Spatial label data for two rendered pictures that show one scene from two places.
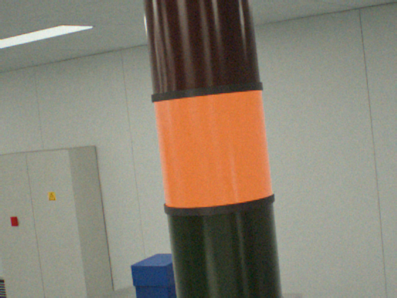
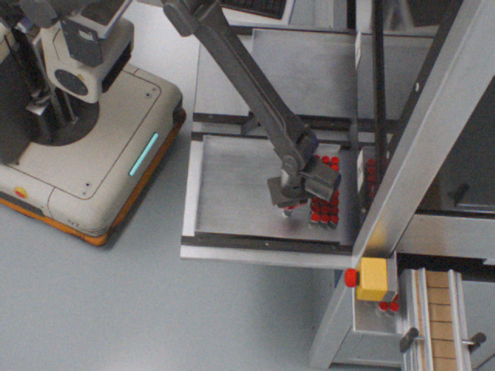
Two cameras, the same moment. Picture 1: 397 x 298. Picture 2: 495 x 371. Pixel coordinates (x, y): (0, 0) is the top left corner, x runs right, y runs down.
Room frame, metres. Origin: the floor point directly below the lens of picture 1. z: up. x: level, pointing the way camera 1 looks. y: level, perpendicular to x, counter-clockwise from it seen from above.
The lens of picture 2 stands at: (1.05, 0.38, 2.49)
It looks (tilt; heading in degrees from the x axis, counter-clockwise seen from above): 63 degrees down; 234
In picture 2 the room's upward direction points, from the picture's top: 6 degrees clockwise
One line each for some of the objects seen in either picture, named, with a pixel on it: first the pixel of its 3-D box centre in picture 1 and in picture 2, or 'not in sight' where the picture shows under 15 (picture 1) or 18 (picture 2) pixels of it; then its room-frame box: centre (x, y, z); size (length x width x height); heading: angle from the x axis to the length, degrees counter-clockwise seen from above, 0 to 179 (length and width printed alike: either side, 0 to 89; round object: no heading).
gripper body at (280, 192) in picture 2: not in sight; (292, 183); (0.52, -0.19, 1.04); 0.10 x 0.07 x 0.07; 161
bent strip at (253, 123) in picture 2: not in sight; (229, 124); (0.52, -0.46, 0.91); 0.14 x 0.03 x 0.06; 145
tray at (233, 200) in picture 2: not in sight; (268, 189); (0.53, -0.26, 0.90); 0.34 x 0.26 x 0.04; 146
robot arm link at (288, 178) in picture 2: not in sight; (297, 171); (0.52, -0.19, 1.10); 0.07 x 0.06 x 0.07; 119
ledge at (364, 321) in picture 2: not in sight; (383, 306); (0.45, 0.11, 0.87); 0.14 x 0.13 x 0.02; 146
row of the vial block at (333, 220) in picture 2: not in sight; (333, 192); (0.40, -0.17, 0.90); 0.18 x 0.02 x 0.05; 56
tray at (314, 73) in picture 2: not in sight; (315, 76); (0.25, -0.48, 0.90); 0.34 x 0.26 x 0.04; 146
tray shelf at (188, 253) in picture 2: not in sight; (285, 136); (0.40, -0.38, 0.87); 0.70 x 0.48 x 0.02; 56
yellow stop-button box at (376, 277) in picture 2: not in sight; (374, 279); (0.48, 0.08, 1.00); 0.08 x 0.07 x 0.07; 146
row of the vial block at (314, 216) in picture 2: not in sight; (315, 191); (0.44, -0.20, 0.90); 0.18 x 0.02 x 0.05; 56
